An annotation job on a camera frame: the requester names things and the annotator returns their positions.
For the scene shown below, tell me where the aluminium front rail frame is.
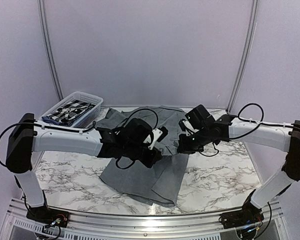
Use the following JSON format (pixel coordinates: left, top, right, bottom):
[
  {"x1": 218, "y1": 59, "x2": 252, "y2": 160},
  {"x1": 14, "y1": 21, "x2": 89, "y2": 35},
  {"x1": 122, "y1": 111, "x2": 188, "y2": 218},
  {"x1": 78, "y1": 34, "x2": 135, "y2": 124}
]
[{"x1": 0, "y1": 198, "x2": 290, "y2": 240}]

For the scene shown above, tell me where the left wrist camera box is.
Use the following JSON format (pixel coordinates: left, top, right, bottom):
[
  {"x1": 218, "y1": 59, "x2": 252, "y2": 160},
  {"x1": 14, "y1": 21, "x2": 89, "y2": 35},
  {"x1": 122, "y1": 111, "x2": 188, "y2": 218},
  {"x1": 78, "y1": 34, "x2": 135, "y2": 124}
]
[{"x1": 143, "y1": 126, "x2": 169, "y2": 150}]

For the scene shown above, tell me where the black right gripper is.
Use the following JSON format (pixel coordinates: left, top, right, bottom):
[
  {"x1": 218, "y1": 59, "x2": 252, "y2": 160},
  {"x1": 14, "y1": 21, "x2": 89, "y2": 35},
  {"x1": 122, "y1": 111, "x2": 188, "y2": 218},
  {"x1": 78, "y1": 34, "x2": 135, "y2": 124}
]
[{"x1": 176, "y1": 128, "x2": 211, "y2": 155}]

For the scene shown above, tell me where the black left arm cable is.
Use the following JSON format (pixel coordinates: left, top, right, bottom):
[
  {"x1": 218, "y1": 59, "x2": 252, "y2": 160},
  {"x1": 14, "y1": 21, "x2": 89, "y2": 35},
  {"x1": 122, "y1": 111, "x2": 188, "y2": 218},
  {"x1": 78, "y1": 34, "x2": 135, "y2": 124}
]
[{"x1": 0, "y1": 107, "x2": 160, "y2": 170}]

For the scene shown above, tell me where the aluminium corner post right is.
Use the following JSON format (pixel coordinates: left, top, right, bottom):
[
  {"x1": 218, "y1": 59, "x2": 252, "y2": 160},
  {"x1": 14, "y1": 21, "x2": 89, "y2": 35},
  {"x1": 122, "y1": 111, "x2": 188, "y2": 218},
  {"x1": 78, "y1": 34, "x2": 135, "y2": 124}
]
[{"x1": 226, "y1": 0, "x2": 260, "y2": 113}]

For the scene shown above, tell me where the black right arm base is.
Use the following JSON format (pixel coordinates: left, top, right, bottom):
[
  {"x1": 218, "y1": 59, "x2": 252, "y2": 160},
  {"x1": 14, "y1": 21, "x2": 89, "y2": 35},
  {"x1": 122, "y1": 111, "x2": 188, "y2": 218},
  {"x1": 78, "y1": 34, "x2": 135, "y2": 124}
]
[{"x1": 218, "y1": 196, "x2": 265, "y2": 229}]

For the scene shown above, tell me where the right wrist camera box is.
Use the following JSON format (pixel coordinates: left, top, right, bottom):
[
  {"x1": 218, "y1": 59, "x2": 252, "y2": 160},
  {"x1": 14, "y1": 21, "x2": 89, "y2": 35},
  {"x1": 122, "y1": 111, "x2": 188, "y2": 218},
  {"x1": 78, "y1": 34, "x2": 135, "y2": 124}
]
[{"x1": 185, "y1": 104, "x2": 215, "y2": 130}]

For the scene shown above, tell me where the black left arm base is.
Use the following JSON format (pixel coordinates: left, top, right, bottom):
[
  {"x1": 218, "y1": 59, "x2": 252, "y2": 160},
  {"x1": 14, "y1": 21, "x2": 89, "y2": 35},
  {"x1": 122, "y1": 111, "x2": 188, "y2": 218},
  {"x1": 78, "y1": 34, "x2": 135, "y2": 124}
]
[{"x1": 26, "y1": 206, "x2": 70, "y2": 228}]

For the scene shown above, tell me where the white plastic laundry basket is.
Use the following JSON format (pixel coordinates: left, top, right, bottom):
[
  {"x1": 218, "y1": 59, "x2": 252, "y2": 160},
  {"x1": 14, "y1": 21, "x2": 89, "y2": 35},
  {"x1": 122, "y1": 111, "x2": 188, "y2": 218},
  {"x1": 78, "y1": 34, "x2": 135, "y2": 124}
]
[{"x1": 39, "y1": 91, "x2": 104, "y2": 128}]

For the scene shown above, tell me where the black white plaid shirt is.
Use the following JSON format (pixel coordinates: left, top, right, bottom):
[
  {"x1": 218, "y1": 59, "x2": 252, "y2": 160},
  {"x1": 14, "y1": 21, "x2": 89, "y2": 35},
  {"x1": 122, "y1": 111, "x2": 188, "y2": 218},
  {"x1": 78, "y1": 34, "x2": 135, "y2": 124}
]
[{"x1": 45, "y1": 100, "x2": 96, "y2": 127}]

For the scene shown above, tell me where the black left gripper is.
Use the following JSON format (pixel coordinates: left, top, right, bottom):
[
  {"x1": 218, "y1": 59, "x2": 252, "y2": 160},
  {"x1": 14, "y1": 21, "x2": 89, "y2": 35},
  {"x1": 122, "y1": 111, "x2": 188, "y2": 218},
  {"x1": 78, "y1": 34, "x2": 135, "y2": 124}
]
[{"x1": 124, "y1": 143, "x2": 163, "y2": 169}]

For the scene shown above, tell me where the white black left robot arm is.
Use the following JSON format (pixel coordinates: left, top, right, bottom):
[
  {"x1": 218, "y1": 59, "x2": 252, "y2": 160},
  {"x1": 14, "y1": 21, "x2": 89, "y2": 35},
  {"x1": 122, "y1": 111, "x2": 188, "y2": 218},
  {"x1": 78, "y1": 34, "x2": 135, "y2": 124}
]
[{"x1": 5, "y1": 113, "x2": 165, "y2": 223}]

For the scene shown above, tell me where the blue patterned folded shirt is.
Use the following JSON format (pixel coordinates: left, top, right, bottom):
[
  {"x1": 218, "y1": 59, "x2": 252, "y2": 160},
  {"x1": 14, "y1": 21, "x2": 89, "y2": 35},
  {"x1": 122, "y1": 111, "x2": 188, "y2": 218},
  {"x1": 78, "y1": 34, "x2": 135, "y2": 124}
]
[{"x1": 41, "y1": 116, "x2": 70, "y2": 126}]

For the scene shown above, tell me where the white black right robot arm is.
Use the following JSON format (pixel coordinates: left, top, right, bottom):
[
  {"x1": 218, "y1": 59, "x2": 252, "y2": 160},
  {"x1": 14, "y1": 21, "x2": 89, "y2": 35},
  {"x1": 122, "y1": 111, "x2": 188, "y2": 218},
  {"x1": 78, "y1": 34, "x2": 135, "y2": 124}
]
[{"x1": 177, "y1": 114, "x2": 300, "y2": 224}]

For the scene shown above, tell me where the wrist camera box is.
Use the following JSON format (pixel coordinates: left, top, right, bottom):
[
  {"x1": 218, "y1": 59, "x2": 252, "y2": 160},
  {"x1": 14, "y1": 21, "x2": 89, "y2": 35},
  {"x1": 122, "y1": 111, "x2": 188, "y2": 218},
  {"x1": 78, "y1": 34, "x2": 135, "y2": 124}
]
[
  {"x1": 185, "y1": 104, "x2": 215, "y2": 130},
  {"x1": 143, "y1": 126, "x2": 169, "y2": 150}
]

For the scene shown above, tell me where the grey long sleeve shirt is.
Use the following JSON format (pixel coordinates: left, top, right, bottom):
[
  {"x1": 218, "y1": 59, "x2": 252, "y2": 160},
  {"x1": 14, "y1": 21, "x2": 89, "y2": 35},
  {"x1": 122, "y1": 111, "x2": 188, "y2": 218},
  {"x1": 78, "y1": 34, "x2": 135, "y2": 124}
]
[{"x1": 97, "y1": 106, "x2": 189, "y2": 208}]

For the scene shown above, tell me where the aluminium corner post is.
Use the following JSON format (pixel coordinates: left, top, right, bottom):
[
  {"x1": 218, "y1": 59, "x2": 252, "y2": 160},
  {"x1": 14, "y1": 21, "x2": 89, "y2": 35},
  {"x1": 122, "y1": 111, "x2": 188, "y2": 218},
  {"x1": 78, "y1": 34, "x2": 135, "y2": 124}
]
[
  {"x1": 226, "y1": 0, "x2": 260, "y2": 113},
  {"x1": 37, "y1": 0, "x2": 64, "y2": 101}
]

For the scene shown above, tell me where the aluminium corner post left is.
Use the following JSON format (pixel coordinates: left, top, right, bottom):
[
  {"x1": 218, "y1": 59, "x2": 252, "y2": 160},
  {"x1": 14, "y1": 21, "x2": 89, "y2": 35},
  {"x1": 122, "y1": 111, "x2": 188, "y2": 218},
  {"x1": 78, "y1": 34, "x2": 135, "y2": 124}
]
[{"x1": 37, "y1": 0, "x2": 64, "y2": 101}]

